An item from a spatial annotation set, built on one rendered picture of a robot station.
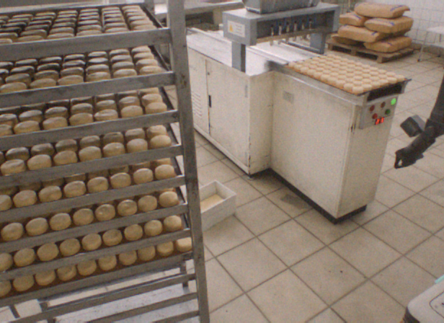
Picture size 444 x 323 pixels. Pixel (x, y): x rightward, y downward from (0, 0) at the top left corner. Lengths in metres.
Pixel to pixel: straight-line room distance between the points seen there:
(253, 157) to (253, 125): 0.26
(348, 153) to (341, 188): 0.24
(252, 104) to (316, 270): 1.10
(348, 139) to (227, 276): 0.99
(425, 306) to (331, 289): 0.50
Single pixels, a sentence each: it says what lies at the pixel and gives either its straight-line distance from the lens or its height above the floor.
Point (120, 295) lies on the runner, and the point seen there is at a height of 0.69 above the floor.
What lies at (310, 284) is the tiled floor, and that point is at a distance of 2.07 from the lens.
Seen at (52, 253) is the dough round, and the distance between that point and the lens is 1.08.
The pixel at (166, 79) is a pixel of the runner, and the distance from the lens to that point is 0.80.
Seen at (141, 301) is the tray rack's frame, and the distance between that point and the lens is 1.84.
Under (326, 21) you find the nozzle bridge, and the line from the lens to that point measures 2.73.
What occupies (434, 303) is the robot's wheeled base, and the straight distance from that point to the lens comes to 1.80.
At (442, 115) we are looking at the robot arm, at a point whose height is 1.05.
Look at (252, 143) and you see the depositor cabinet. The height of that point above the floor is 0.35.
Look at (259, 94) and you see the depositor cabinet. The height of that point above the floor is 0.70.
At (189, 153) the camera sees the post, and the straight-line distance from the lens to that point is 0.85.
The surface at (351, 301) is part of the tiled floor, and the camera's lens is 2.05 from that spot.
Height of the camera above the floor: 1.57
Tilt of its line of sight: 31 degrees down
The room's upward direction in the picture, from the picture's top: 2 degrees counter-clockwise
